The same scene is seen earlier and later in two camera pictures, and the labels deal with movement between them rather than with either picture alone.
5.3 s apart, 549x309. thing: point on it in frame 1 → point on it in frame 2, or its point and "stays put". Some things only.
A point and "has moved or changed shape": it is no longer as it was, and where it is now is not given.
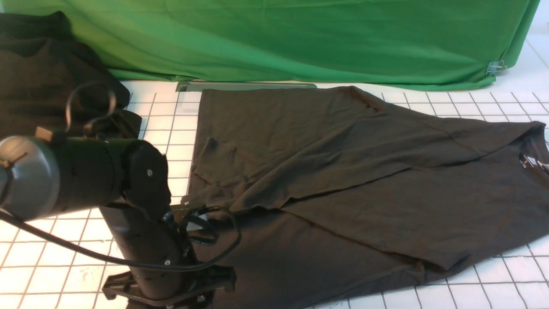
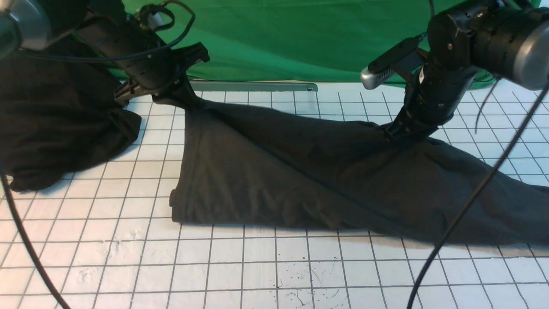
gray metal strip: (199, 86) stays put
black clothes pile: (49, 78) stays put
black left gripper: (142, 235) → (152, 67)
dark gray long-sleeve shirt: (341, 197) has moved or changed shape
